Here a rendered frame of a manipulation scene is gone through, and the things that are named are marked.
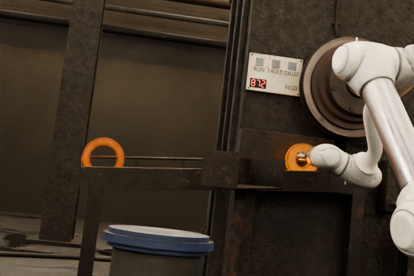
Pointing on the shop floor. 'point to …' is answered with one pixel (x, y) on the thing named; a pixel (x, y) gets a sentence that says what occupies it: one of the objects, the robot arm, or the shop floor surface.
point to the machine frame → (263, 220)
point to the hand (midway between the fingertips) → (302, 156)
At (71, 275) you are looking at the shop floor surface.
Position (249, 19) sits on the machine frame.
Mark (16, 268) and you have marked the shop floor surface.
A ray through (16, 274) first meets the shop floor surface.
